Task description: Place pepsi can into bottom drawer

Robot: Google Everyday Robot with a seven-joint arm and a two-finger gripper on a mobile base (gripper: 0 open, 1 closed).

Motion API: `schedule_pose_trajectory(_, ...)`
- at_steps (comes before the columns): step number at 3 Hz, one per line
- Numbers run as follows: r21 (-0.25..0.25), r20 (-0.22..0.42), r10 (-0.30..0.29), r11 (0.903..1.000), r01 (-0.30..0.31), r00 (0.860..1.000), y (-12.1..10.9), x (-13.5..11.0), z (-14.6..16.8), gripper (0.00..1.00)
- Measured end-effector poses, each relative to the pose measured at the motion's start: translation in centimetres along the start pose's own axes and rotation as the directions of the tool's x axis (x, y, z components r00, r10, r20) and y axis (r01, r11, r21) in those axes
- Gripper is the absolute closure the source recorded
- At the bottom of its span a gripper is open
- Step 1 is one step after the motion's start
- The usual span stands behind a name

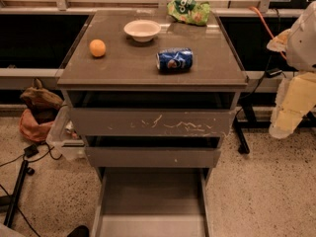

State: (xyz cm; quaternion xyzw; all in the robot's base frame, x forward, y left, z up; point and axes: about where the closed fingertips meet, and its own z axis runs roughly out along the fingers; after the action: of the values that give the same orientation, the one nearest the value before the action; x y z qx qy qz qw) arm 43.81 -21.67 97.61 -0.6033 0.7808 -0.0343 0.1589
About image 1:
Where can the black power adapter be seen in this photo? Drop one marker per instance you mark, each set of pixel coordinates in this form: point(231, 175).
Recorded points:
point(273, 72)

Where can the black table frame right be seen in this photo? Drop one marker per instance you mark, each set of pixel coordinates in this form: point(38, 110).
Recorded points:
point(246, 118)

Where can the black shoe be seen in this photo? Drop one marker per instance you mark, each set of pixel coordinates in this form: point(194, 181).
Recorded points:
point(80, 231)

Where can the black stand left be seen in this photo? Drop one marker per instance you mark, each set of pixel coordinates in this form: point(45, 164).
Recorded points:
point(9, 202)

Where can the grey middle drawer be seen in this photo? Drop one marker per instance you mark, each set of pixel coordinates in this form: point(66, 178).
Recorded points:
point(152, 157)

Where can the grey drawer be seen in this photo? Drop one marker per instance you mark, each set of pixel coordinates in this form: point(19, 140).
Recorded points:
point(152, 202)
point(152, 157)
point(124, 122)

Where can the brown orange cloth bag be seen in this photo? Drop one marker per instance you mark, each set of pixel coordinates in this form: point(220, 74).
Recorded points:
point(42, 107)

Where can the grey drawer cabinet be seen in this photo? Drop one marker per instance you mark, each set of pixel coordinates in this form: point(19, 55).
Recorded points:
point(126, 77)

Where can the blue pepsi can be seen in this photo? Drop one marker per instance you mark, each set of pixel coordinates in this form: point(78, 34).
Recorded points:
point(176, 59)

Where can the clear plastic bin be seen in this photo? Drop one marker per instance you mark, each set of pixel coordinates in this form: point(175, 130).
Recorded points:
point(63, 137)

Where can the white bowl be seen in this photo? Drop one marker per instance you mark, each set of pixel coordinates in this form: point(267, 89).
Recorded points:
point(142, 30)

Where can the green chip bag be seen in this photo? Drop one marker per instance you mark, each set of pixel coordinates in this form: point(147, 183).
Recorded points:
point(189, 12)

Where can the grey bottom drawer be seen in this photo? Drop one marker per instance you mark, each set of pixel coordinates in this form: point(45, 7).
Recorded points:
point(152, 202)

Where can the orange fruit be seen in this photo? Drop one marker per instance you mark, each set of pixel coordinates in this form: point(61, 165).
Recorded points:
point(97, 48)

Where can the grey top drawer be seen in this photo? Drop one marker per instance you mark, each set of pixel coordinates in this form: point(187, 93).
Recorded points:
point(124, 122)

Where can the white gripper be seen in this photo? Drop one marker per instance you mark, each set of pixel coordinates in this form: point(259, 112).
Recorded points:
point(302, 46)

